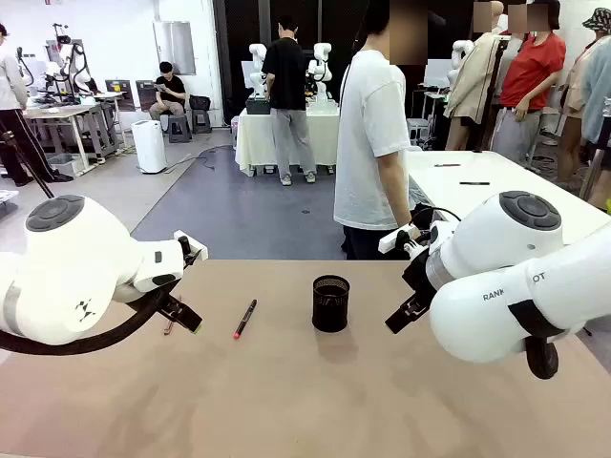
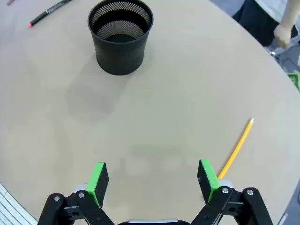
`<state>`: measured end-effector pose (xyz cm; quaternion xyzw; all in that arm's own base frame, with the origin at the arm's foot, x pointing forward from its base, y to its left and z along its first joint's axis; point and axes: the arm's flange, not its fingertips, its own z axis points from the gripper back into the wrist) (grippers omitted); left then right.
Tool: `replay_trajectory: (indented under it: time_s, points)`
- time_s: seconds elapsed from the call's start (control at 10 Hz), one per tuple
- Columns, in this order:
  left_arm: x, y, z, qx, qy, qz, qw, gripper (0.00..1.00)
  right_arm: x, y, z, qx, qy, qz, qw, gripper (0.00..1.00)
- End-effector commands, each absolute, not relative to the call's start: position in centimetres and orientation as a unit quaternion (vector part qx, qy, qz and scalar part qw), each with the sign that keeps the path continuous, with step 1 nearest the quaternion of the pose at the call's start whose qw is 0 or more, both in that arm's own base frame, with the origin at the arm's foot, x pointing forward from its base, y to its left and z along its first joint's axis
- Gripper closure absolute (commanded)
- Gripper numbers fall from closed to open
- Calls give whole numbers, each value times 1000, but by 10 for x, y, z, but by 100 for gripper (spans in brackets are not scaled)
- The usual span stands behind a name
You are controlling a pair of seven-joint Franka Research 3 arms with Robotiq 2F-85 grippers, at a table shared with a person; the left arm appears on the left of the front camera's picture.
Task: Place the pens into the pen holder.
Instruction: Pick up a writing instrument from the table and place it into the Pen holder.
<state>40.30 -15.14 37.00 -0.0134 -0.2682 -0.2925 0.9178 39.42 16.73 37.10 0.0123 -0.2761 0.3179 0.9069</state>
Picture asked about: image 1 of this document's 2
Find grey wall panel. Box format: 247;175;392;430
152;20;198;76

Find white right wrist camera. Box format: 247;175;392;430
378;223;417;255

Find person white top black trousers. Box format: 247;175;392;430
0;23;75;188

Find mannequin in beige coat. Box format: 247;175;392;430
443;0;508;153

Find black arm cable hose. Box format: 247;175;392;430
0;288;166;357
508;300;570;381

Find person's right forearm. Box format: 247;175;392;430
380;188;415;229

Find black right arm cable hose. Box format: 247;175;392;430
508;300;570;381

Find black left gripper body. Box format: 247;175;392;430
157;284;183;309

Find white air purifier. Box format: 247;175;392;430
131;119;168;175

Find mannequin in red shirt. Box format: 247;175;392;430
491;0;568;166

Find white side table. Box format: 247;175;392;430
405;150;611;249

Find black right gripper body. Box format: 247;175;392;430
403;247;435;304

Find mannequin with bucket hat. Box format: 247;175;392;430
557;7;611;211

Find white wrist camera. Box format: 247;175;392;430
378;223;417;255
173;230;209;262

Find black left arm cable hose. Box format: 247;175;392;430
0;288;166;357

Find black mesh pen holder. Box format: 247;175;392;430
312;274;351;333

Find person in white T-shirt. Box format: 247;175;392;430
333;0;429;261

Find grey workbench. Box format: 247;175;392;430
21;93;126;166

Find grey stool with black bag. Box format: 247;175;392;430
189;94;213;135

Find dark red pencil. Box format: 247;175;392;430
163;295;183;336

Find black equipment box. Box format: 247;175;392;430
245;93;274;115

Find man black shirt grey trousers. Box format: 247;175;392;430
261;15;319;186

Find table with white cloth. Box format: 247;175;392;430
235;107;343;177

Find black tripod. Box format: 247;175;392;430
0;118;56;200

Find black pen red cap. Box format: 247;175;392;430
233;299;258;340

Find white robot with black cables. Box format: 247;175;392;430
45;22;93;96

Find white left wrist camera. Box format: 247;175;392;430
173;230;209;262

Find man in black clothes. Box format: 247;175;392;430
149;60;188;121

